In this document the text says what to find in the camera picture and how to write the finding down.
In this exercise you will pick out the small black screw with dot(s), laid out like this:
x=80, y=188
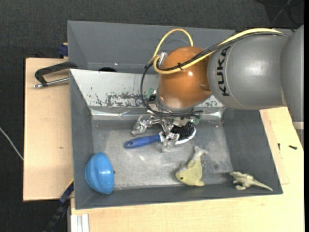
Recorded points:
x=293, y=147

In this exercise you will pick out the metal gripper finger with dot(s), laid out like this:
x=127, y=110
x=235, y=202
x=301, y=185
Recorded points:
x=169, y=140
x=142, y=125

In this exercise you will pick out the pale wood board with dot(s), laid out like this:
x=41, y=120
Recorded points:
x=46, y=134

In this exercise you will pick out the blue round bowl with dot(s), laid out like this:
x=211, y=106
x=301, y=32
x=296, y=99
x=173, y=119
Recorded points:
x=100, y=174

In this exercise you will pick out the yellow-green plush dolphin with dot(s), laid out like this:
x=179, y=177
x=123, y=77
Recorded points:
x=193, y=171

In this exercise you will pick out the grey metal bin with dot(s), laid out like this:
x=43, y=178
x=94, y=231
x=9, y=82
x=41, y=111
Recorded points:
x=149, y=173

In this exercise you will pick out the pale green toy lizard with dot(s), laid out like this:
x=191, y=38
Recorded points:
x=245, y=180

